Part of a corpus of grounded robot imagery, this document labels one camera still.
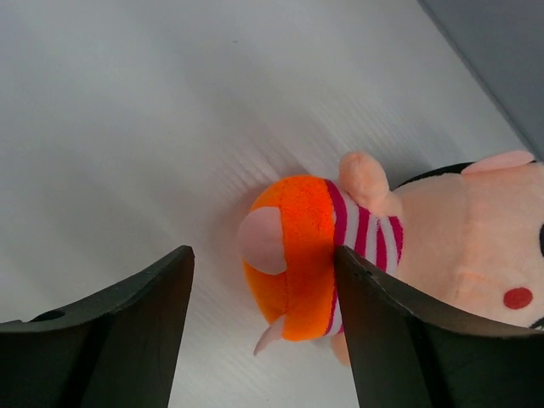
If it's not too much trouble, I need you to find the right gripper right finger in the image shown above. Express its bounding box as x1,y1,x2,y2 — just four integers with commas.
334,247,543,408

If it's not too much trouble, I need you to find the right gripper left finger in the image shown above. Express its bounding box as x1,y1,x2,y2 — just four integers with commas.
1,246,195,407

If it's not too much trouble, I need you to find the doll plush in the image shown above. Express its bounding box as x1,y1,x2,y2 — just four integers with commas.
237,150,543,364

